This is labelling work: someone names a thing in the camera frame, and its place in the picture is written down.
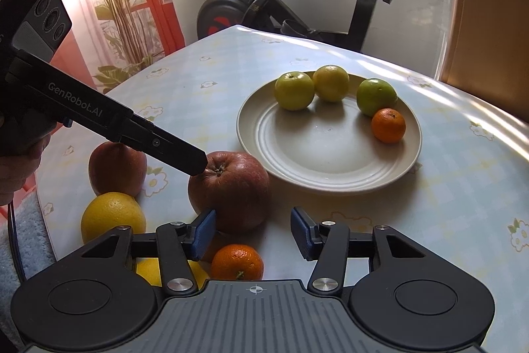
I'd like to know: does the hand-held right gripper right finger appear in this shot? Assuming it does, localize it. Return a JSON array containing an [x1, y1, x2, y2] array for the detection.
[[290, 206, 428, 293]]

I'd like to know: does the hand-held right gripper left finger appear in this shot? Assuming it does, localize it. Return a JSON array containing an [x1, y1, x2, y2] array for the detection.
[[78, 208, 218, 296]]

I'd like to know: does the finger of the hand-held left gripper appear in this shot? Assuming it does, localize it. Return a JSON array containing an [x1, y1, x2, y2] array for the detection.
[[120, 114, 207, 175]]

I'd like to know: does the orange tangerine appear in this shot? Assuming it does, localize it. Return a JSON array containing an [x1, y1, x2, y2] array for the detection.
[[371, 108, 406, 144], [211, 244, 264, 281]]

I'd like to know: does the red apple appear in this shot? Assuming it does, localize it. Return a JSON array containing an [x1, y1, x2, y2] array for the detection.
[[88, 142, 148, 197], [188, 151, 271, 235]]

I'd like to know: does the cream round plate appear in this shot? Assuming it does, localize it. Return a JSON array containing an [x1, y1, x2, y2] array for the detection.
[[236, 72, 423, 192]]

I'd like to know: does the small green apple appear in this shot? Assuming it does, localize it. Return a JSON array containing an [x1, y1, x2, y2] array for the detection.
[[275, 71, 315, 111]]

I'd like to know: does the yellow-green citrus fruit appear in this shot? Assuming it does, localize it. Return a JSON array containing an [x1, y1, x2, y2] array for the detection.
[[312, 65, 350, 103]]

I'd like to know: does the green citrus fruit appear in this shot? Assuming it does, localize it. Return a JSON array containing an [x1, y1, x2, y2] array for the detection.
[[356, 78, 398, 118]]

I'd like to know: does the person's left hand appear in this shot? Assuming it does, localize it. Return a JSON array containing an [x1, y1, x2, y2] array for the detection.
[[0, 132, 52, 207]]

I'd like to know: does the yellow lemon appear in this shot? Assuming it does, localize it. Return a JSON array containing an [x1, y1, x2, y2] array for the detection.
[[80, 192, 147, 245], [136, 257, 211, 289]]

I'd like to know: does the floral orange curtain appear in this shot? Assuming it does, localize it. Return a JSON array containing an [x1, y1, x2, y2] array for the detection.
[[0, 0, 186, 197]]

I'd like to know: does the light blue fuzzy rug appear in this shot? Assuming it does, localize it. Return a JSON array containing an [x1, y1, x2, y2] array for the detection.
[[0, 196, 56, 353]]

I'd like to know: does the wooden cabinet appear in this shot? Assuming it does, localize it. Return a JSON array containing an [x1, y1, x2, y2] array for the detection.
[[438, 0, 529, 110]]

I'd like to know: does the black cable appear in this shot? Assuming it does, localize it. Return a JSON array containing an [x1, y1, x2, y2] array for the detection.
[[6, 202, 25, 283]]

